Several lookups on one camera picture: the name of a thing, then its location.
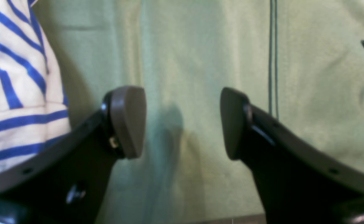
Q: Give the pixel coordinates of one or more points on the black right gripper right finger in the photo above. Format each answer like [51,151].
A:
[297,183]

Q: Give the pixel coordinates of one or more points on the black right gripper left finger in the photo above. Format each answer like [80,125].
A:
[66,183]

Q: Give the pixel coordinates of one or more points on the blue white striped t-shirt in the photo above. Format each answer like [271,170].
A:
[33,104]

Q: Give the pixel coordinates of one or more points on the green table cloth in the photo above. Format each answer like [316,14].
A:
[300,60]

